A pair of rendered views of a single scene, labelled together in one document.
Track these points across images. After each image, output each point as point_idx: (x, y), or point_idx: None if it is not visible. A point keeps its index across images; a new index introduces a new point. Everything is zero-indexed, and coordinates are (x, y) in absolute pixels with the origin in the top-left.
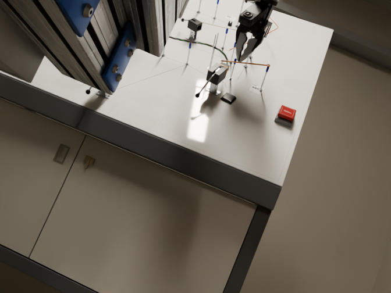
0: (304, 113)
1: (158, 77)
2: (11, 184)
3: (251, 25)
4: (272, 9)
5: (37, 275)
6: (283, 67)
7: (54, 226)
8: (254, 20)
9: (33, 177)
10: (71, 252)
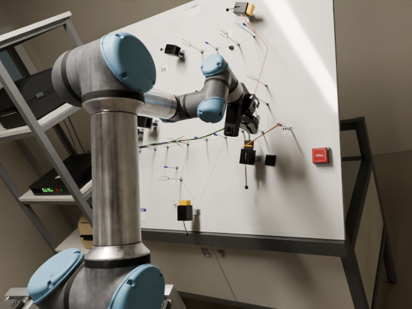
0: (337, 133)
1: (216, 169)
2: (198, 272)
3: (238, 133)
4: (244, 90)
5: (247, 307)
6: (298, 76)
7: (235, 286)
8: (236, 130)
9: (204, 267)
10: (253, 295)
